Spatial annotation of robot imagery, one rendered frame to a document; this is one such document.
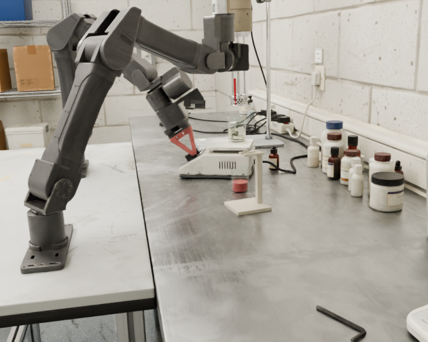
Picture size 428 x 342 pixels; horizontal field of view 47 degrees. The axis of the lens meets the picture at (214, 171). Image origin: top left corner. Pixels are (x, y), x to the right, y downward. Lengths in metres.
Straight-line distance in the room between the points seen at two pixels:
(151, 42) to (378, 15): 0.71
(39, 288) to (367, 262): 0.53
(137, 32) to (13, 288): 0.50
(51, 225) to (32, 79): 2.55
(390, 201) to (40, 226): 0.69
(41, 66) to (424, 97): 2.60
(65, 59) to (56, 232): 0.65
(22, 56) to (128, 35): 2.50
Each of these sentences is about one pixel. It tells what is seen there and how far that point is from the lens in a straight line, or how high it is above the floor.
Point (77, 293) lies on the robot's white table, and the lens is 0.79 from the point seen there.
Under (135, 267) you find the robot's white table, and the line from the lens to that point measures 0.85.
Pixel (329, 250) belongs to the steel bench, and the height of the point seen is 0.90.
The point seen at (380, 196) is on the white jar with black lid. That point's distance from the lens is 1.10.
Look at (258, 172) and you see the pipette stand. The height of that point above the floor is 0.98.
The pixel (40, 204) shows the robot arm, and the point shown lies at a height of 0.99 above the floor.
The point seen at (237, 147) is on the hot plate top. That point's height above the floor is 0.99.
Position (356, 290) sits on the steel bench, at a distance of 0.78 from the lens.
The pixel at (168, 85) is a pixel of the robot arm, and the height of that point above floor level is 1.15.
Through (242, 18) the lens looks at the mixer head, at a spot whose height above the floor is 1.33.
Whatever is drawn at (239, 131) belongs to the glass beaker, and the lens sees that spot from 1.36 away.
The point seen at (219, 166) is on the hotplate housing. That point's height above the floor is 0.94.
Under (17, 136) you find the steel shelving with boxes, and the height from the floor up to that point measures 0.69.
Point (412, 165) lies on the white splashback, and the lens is 1.27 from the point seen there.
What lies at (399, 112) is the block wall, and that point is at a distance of 1.39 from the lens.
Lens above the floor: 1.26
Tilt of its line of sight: 15 degrees down
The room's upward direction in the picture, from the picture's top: 2 degrees counter-clockwise
